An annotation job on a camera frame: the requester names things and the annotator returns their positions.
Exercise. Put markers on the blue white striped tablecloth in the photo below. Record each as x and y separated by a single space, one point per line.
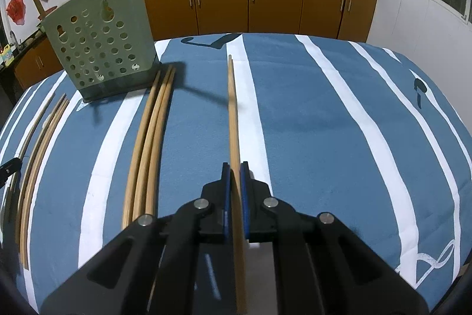
313 134

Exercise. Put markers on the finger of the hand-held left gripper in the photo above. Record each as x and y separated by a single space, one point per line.
11 166

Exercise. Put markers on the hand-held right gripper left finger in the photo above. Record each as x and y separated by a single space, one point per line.
225 189

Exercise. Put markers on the long orange base cabinet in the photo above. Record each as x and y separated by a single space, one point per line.
276 5

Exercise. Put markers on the yellow bottle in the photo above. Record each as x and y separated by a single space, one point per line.
7 55

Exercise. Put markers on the metal faucet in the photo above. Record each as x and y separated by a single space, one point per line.
12 38

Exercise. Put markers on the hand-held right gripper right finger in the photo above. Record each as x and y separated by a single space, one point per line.
244 197

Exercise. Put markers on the red plastic bag on wall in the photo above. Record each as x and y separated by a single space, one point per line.
15 8

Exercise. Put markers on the short orange base cabinet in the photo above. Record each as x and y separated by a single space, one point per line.
37 64

